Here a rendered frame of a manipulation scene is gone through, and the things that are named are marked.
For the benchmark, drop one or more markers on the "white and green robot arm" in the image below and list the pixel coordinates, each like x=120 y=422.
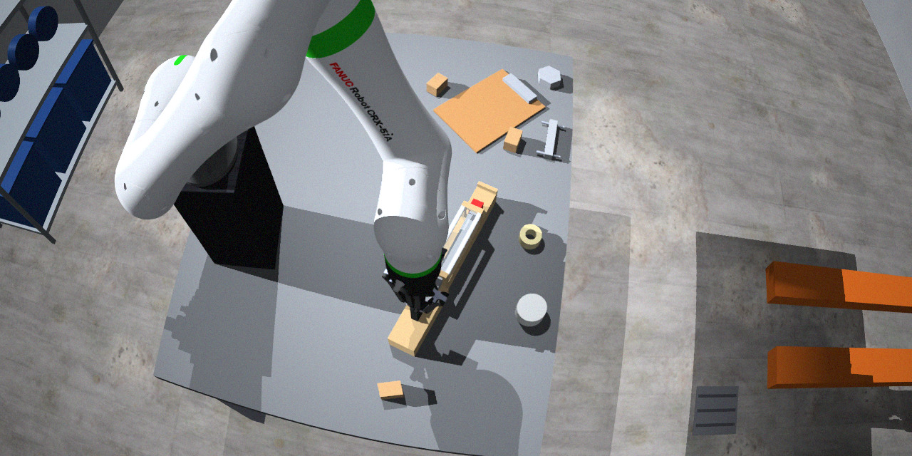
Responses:
x=246 y=71

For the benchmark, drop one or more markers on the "orange flat board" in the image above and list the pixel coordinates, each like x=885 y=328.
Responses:
x=484 y=112

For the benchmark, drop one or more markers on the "white short cylinder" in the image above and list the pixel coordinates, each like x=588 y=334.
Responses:
x=530 y=310

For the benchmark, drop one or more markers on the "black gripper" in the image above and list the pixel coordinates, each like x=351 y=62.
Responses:
x=415 y=299

